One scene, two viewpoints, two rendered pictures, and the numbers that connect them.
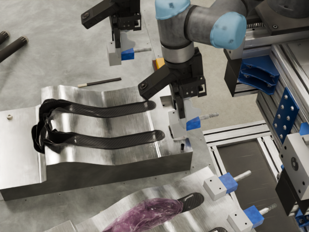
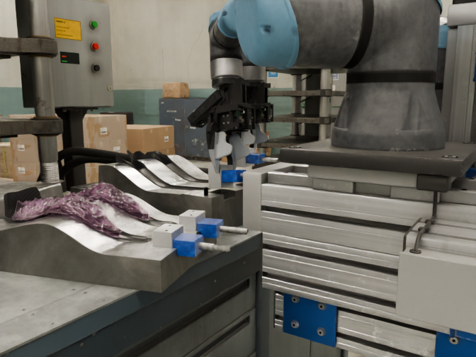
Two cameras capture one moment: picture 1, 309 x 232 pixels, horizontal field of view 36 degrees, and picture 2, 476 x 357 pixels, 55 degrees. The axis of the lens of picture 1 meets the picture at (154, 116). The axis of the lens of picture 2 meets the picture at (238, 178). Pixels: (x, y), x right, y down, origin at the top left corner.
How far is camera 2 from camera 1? 117 cm
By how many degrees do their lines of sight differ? 56
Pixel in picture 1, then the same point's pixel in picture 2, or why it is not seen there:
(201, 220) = (145, 231)
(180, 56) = (215, 68)
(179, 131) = (213, 178)
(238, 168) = not seen: outside the picture
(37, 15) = not seen: hidden behind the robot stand
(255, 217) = (187, 239)
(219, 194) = (185, 218)
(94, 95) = (199, 173)
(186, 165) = not seen: hidden behind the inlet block
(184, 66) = (219, 83)
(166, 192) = (150, 210)
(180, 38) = (217, 47)
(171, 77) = (212, 98)
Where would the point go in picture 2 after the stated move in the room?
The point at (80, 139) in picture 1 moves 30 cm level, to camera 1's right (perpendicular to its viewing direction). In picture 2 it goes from (144, 171) to (217, 186)
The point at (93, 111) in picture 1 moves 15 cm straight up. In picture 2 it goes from (183, 175) to (182, 121)
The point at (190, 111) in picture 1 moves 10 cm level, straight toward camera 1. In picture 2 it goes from (222, 145) to (182, 148)
